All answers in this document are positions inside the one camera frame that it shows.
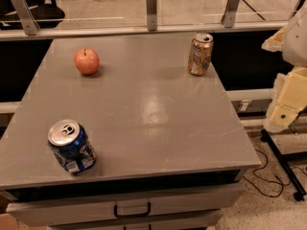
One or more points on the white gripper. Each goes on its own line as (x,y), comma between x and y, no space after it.
(296,43)

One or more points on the orange soda can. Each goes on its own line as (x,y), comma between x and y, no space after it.
(200,54)

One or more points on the blue pepsi can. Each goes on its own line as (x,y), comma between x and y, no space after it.
(69,143)

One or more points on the black stand leg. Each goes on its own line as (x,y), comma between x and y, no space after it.
(284,160)

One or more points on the white lower drawer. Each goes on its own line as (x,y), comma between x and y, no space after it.
(177,221)

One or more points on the white drawer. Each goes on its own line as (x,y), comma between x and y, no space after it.
(177,221)
(100,207)

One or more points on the red apple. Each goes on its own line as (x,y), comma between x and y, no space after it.
(87,61)

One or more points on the black office chair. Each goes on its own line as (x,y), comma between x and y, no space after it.
(46,12)

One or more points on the white upper drawer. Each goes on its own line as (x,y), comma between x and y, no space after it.
(100,207)

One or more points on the right metal bracket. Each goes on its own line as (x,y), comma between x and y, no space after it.
(229,16)

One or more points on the metal bracket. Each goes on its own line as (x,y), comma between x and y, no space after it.
(29,25)
(229,16)
(151,8)

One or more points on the middle metal bracket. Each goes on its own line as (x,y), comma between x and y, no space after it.
(151,8)

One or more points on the white horizontal rail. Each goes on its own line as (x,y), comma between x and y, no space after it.
(13,35)

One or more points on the black drawer handle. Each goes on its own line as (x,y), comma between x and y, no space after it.
(129,212)

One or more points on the left metal bracket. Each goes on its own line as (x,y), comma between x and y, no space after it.
(29,25)

